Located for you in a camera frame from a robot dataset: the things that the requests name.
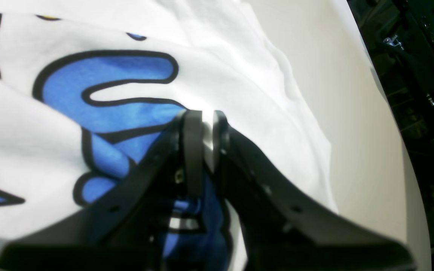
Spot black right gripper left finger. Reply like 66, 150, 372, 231
0, 110, 204, 271

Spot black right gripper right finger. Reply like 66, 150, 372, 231
212, 110, 417, 271

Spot white printed t-shirt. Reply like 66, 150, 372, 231
0, 0, 338, 252

